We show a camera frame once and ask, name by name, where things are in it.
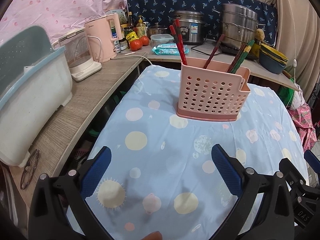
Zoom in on stainless steel steamer pot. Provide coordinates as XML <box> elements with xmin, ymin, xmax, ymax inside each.
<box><xmin>220</xmin><ymin>3</ymin><xmax>259</xmax><ymax>50</ymax></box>

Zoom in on beige curtain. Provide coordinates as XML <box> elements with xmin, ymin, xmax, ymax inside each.
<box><xmin>254</xmin><ymin>0</ymin><xmax>320</xmax><ymax>100</ymax></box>

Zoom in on yellow oil bottle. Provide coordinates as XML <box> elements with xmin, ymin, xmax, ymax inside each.
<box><xmin>136</xmin><ymin>15</ymin><xmax>147</xmax><ymax>38</ymax></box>

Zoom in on clear food container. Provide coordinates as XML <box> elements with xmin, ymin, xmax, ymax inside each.
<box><xmin>150</xmin><ymin>34</ymin><xmax>174</xmax><ymax>47</ymax></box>

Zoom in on yellow bowl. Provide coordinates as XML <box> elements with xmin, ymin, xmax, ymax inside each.
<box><xmin>260</xmin><ymin>43</ymin><xmax>288</xmax><ymax>63</ymax></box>

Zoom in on black induction cooker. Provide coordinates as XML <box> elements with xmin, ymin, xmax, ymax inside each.
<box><xmin>219</xmin><ymin>44</ymin><xmax>247</xmax><ymax>56</ymax></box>

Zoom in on pink dotted curtain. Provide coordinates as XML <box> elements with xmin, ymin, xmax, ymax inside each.
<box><xmin>1</xmin><ymin>0</ymin><xmax>124</xmax><ymax>43</ymax></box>

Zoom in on pink floral cloth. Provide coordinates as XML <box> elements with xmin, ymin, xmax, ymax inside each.
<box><xmin>289</xmin><ymin>103</ymin><xmax>317</xmax><ymax>151</ymax></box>

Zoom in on brown chopstick right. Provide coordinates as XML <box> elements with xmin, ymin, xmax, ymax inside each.
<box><xmin>227</xmin><ymin>43</ymin><xmax>246</xmax><ymax>73</ymax></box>

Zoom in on dark blue bowl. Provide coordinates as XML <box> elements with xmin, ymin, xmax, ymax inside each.
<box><xmin>259</xmin><ymin>51</ymin><xmax>286</xmax><ymax>74</ymax></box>

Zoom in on red chopstick left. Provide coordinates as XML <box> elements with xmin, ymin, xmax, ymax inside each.
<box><xmin>169</xmin><ymin>23</ymin><xmax>187</xmax><ymax>65</ymax></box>

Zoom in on dark red chopstick middle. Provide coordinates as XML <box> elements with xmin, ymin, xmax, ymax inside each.
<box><xmin>203</xmin><ymin>34</ymin><xmax>225</xmax><ymax>69</ymax></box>

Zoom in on front red tomato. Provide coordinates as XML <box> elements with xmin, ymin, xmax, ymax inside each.
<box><xmin>129</xmin><ymin>39</ymin><xmax>143</xmax><ymax>51</ymax></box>

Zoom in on pink perforated utensil holder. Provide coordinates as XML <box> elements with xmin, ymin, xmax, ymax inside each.
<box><xmin>176</xmin><ymin>57</ymin><xmax>251</xmax><ymax>121</ymax></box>

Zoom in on wet wipes pack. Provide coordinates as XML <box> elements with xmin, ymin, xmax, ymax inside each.
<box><xmin>151</xmin><ymin>43</ymin><xmax>180</xmax><ymax>56</ymax></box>

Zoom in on small pot with lid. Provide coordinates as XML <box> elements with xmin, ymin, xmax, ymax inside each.
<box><xmin>147</xmin><ymin>23</ymin><xmax>169</xmax><ymax>39</ymax></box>

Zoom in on green chopstick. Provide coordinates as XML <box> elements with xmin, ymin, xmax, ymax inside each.
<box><xmin>230</xmin><ymin>40</ymin><xmax>254</xmax><ymax>74</ymax></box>

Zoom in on eyeglasses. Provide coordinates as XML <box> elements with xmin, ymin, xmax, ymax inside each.
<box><xmin>20</xmin><ymin>148</ymin><xmax>40</xmax><ymax>190</ymax></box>

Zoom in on rear red tomato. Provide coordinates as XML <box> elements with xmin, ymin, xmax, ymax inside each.
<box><xmin>139</xmin><ymin>36</ymin><xmax>150</xmax><ymax>46</ymax></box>

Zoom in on red tomato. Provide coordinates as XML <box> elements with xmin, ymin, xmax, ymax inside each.
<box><xmin>129</xmin><ymin>39</ymin><xmax>143</xmax><ymax>51</ymax></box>
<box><xmin>139</xmin><ymin>36</ymin><xmax>150</xmax><ymax>46</ymax></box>

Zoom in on white blue dish rack box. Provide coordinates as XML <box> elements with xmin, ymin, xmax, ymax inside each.
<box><xmin>1</xmin><ymin>25</ymin><xmax>73</xmax><ymax>167</ymax></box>

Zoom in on silver rice cooker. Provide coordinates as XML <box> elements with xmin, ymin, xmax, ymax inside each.
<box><xmin>174</xmin><ymin>10</ymin><xmax>207</xmax><ymax>45</ymax></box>

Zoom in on black power cable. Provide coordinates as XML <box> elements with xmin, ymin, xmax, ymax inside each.
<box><xmin>190</xmin><ymin>37</ymin><xmax>223</xmax><ymax>55</ymax></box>

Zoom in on blue patterned tablecloth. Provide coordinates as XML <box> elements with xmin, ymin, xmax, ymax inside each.
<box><xmin>86</xmin><ymin>66</ymin><xmax>308</xmax><ymax>239</ymax></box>

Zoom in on pink electric kettle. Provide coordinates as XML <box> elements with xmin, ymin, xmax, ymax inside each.
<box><xmin>84</xmin><ymin>13</ymin><xmax>123</xmax><ymax>63</ymax></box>

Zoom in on navy floral cloth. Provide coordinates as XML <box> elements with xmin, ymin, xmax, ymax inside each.
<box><xmin>127</xmin><ymin>0</ymin><xmax>278</xmax><ymax>46</ymax></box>

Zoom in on yellow packet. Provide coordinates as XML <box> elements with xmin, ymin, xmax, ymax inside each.
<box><xmin>126</xmin><ymin>31</ymin><xmax>139</xmax><ymax>43</ymax></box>

